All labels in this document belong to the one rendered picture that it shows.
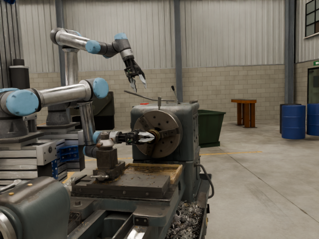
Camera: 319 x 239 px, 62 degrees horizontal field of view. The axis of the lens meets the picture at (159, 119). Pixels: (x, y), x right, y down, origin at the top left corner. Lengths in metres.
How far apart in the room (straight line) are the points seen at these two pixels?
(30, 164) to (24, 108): 0.27
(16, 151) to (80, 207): 0.47
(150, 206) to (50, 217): 0.52
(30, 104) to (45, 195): 0.71
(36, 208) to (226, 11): 12.31
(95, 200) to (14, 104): 0.54
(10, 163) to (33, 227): 0.86
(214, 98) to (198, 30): 3.02
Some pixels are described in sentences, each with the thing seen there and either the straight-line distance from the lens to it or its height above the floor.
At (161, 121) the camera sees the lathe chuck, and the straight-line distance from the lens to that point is 1.71.
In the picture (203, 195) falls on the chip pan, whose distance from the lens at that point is 2.19.
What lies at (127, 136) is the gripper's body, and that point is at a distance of 1.51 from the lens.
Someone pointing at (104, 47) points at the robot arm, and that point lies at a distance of 1.67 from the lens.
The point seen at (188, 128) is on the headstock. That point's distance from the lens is 1.85.
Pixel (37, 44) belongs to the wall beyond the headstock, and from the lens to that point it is 12.73.
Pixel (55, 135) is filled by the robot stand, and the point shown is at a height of 1.10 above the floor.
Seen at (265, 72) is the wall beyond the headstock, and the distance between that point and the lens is 12.79.
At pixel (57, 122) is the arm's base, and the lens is 1.87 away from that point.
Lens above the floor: 1.34
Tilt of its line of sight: 6 degrees down
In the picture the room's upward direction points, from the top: 2 degrees counter-clockwise
